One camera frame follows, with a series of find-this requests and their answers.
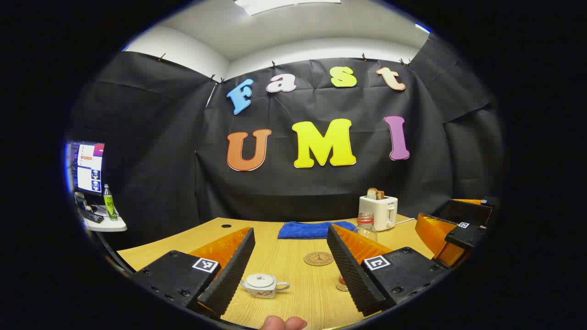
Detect blue towel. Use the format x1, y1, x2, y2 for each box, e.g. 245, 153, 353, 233
277, 221, 357, 240

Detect green drink bottle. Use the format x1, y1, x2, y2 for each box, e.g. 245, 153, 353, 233
103, 184, 117, 220

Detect ceiling light panel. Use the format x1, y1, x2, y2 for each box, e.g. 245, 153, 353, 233
234, 0, 342, 17

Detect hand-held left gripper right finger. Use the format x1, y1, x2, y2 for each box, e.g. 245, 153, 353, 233
327, 224, 452, 318

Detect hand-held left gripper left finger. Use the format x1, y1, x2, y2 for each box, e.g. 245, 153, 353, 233
132, 227, 256, 318

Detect white teacup lid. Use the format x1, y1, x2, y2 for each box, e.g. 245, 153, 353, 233
246, 274, 276, 287

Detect white floral teacup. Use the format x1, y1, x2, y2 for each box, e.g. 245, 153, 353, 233
241, 280, 290, 299

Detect white toaster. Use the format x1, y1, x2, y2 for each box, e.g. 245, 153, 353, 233
359, 195, 399, 231

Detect black backdrop cloth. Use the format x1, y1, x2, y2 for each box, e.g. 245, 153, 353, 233
69, 34, 505, 250

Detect round wooden coaster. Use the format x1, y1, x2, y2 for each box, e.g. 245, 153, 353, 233
303, 251, 334, 266

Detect white side desk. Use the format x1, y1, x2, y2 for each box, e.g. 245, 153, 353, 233
76, 192, 127, 232

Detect clear plastic water bottle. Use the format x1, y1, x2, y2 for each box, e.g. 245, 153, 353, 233
336, 212, 378, 292

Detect computer monitor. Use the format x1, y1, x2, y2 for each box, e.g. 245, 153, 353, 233
66, 141, 105, 197

